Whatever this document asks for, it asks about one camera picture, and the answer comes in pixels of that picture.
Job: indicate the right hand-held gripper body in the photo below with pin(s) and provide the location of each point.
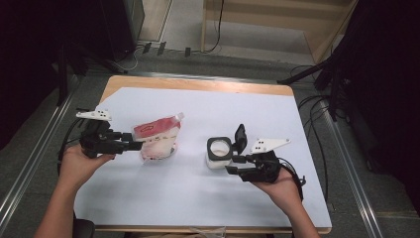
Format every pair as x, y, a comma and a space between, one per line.
264, 167

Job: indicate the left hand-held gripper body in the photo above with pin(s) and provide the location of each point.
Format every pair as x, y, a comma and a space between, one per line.
97, 139

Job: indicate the clear jar with black lid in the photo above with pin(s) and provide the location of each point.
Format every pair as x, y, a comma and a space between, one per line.
219, 150

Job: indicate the red and white pouch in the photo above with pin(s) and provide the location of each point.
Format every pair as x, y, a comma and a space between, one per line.
160, 135

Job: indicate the person's right hand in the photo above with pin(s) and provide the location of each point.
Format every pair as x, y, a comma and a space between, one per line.
284, 190

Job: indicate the person's left hand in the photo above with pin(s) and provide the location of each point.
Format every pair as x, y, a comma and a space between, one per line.
79, 168

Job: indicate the white paper sheet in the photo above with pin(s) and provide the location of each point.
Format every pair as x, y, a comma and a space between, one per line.
198, 198

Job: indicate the black tripod stand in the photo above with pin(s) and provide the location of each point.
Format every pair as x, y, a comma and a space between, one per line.
64, 69

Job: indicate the wooden table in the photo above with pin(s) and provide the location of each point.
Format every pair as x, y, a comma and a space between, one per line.
198, 85

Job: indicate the small black block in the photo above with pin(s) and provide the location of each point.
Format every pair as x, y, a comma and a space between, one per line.
161, 48
147, 48
188, 52

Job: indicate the dark curtain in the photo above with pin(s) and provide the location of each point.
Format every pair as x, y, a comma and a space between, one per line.
389, 82
29, 59

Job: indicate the black cabinet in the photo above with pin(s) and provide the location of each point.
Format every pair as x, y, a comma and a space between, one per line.
122, 26

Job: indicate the black metal stand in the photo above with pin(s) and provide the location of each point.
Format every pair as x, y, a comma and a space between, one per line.
330, 76

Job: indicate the metal floor rail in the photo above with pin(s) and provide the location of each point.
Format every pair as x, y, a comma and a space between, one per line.
198, 78
36, 158
353, 175

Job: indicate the light wooden frame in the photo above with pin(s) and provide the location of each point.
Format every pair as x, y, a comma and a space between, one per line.
327, 29

